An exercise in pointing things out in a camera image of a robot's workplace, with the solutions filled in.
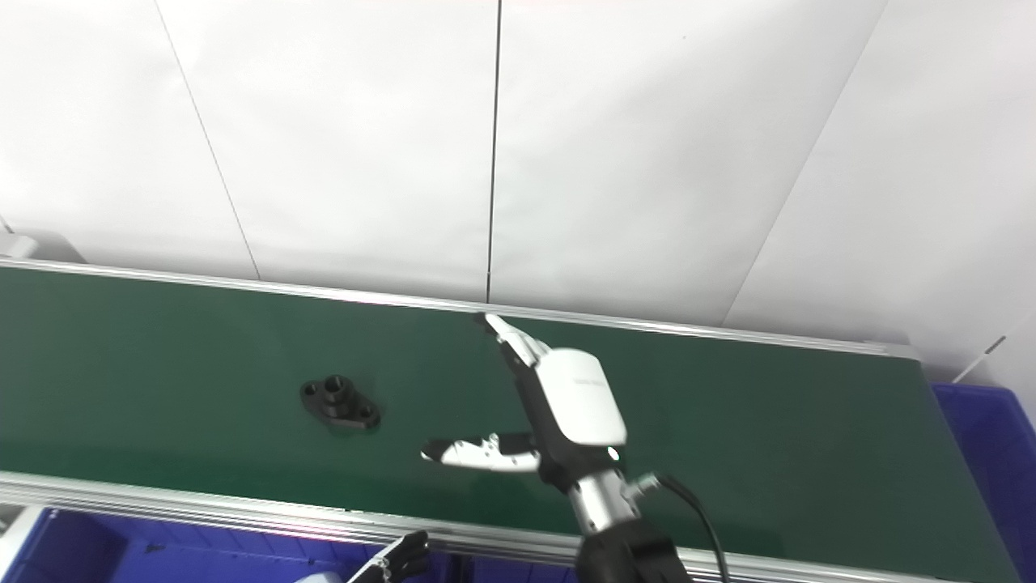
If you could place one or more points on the blue plastic bin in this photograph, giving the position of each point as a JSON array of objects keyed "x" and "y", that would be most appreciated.
[
  {"x": 502, "y": 571},
  {"x": 991, "y": 470},
  {"x": 162, "y": 551}
]

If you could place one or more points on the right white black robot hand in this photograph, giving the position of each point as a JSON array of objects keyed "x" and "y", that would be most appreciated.
[{"x": 579, "y": 401}]

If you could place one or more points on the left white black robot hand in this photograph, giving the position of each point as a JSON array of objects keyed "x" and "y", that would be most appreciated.
[{"x": 401, "y": 559}]

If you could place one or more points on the white conveyor support bracket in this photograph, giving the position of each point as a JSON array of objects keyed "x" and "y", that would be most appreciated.
[{"x": 14, "y": 530}]

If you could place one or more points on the white thin rod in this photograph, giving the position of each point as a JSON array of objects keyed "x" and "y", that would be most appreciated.
[{"x": 983, "y": 356}]

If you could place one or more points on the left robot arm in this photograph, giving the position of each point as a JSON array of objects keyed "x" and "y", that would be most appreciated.
[{"x": 360, "y": 580}]

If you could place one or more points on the aluminium conveyor side rail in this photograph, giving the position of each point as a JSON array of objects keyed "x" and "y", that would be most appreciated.
[
  {"x": 324, "y": 291},
  {"x": 202, "y": 506}
]

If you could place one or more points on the green conveyor belt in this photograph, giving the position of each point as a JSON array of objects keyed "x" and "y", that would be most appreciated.
[{"x": 202, "y": 380}]

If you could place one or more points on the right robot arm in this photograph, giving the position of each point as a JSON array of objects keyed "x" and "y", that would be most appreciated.
[{"x": 623, "y": 551}]

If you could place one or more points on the grey conveyor end housing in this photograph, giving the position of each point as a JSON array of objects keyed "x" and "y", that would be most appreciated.
[{"x": 28, "y": 247}]

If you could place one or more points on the black flanged machine part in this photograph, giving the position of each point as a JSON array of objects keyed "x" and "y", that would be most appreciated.
[{"x": 340, "y": 405}]

